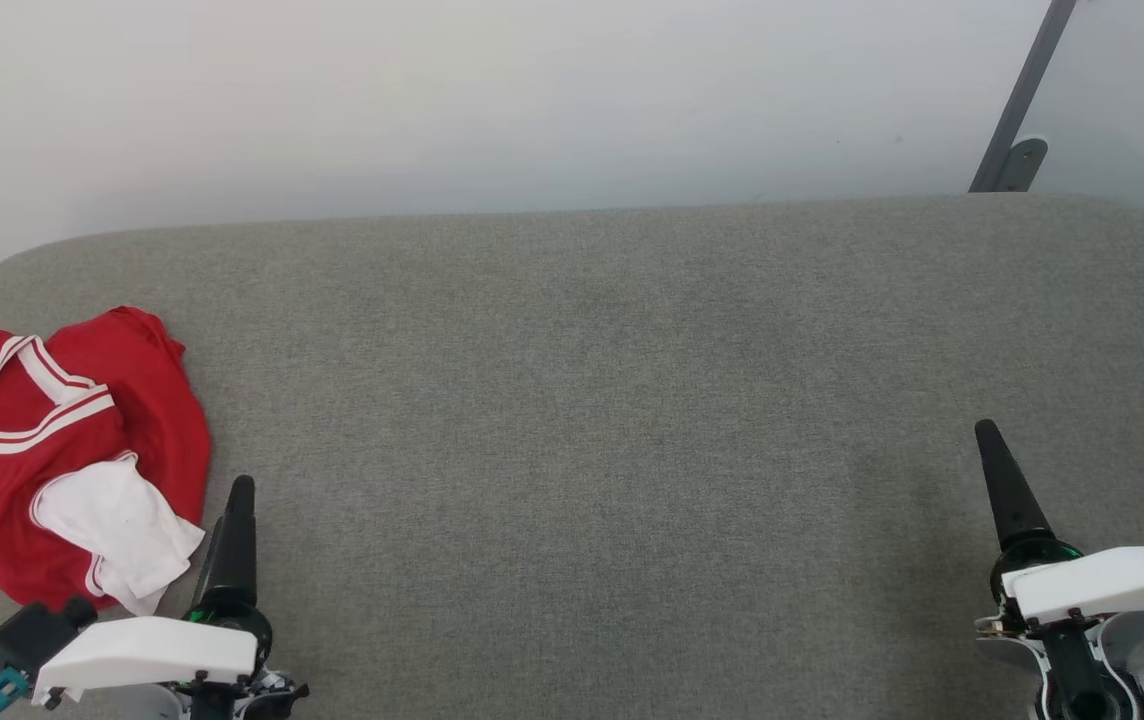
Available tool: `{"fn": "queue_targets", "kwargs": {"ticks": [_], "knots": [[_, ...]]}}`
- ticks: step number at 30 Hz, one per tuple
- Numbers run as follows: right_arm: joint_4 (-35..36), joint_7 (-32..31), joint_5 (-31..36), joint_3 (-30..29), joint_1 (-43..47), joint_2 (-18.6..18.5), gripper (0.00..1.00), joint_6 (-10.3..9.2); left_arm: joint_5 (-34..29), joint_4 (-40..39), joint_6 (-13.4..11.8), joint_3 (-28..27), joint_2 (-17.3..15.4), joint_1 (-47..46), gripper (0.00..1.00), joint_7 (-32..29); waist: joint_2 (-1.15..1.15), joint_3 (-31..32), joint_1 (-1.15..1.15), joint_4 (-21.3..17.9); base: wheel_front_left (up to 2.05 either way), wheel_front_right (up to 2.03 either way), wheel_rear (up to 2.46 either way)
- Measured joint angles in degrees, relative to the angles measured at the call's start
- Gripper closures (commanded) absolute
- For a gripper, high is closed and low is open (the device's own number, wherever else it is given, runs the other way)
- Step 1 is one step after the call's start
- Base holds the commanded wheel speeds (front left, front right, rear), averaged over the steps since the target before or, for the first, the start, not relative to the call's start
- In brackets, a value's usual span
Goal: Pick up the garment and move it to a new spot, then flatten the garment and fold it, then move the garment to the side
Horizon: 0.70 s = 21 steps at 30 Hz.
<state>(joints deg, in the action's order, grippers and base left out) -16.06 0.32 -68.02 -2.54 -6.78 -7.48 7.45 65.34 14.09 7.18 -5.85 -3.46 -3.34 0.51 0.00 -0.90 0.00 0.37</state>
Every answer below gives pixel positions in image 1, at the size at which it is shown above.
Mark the grey fabric sofa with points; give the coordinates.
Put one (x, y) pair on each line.
(582, 450)

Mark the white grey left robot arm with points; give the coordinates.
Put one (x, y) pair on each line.
(147, 703)

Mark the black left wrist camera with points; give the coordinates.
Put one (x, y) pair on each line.
(32, 635)

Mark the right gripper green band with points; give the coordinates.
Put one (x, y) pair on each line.
(1072, 670)

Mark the grey metal pole with bracket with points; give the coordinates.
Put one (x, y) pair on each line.
(1022, 90)

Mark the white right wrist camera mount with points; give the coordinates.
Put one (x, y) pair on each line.
(1112, 580)

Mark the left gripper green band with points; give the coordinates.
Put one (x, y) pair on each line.
(262, 625)

